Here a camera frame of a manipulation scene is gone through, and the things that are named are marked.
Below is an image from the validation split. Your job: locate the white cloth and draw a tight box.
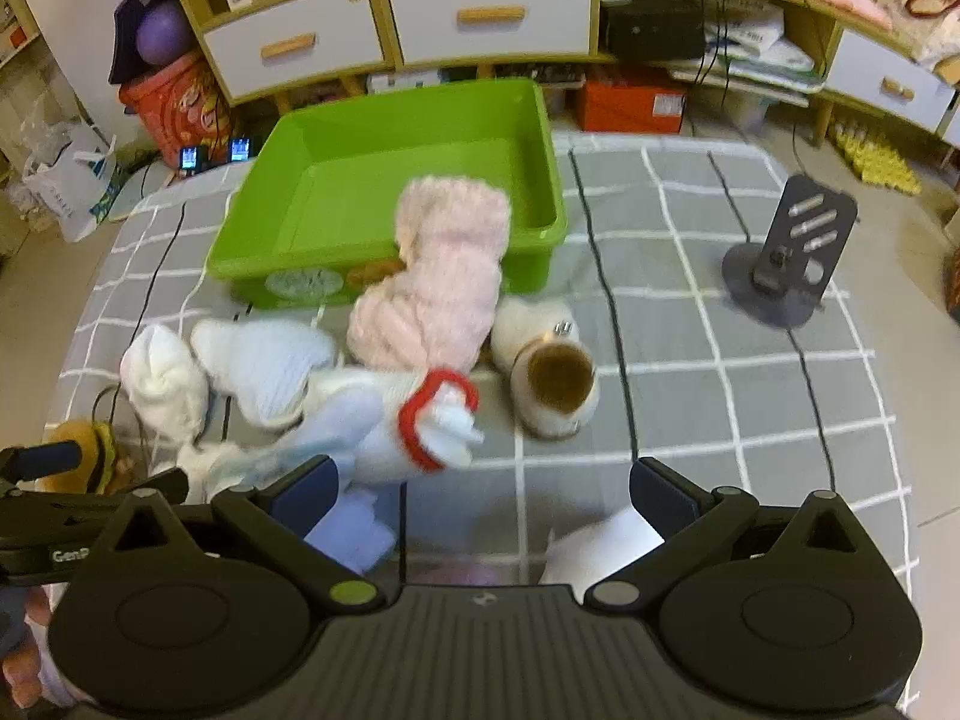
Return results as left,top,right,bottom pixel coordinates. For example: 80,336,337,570
540,506,668,587

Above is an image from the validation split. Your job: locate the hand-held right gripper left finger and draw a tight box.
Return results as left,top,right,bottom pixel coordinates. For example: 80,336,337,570
75,456,387,616

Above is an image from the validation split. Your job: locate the wooden cabinet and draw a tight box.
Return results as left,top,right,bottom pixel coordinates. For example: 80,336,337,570
154,0,960,147

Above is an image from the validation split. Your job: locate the yellow egg tray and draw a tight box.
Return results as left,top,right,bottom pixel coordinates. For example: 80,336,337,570
829,120,927,196

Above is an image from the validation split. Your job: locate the red snack bag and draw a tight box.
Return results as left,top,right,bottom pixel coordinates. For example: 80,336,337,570
118,52,233,166

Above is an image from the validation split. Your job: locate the purple ball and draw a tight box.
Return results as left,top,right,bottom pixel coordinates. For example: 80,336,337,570
136,1,192,65

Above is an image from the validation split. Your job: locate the large white ribbed plush toy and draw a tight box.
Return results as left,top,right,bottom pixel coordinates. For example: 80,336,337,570
190,317,340,430

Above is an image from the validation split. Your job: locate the green plastic bin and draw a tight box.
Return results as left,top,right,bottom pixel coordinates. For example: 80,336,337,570
206,77,569,310

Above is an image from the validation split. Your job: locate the pink plush toy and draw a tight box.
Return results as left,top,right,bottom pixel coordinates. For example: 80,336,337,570
346,176,512,374

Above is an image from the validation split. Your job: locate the yellow burger plush toy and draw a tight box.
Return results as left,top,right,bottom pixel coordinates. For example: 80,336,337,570
41,420,132,496

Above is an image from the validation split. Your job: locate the dark grey phone stand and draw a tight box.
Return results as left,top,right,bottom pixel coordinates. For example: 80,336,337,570
722,174,858,329

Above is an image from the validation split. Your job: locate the person's left hand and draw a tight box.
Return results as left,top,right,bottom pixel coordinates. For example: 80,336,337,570
0,649,42,710

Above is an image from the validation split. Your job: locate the white and brown plush toy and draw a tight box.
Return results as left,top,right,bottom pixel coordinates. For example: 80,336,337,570
489,298,601,441

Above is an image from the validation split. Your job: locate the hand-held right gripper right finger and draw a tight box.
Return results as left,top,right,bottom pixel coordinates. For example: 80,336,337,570
583,456,882,614

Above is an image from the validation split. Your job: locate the grey checked blanket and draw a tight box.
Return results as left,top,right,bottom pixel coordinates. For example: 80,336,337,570
45,131,912,593

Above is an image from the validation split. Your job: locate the black printer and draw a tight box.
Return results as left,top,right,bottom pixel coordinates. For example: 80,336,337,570
604,0,707,61

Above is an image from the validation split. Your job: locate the white plastic bag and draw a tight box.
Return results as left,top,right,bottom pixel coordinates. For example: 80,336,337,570
21,124,121,242

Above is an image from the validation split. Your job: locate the clear plastic box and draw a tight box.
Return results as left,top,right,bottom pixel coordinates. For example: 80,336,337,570
697,82,773,132

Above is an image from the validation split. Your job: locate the orange box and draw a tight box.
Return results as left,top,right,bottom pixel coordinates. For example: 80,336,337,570
577,75,689,134

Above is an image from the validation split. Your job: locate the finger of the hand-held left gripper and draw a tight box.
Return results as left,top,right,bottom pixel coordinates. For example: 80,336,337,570
0,441,83,482
146,467,190,505

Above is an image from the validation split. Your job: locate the white plush toy red collar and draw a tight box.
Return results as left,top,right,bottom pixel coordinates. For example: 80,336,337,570
180,367,482,575

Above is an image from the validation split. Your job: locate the dark purple bag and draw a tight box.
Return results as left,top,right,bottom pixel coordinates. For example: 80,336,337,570
109,0,197,85

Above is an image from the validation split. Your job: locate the small white plush toy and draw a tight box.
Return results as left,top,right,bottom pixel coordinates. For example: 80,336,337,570
120,325,211,445

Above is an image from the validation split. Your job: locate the pile of white papers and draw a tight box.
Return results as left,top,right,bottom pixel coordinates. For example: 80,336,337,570
671,4,826,95

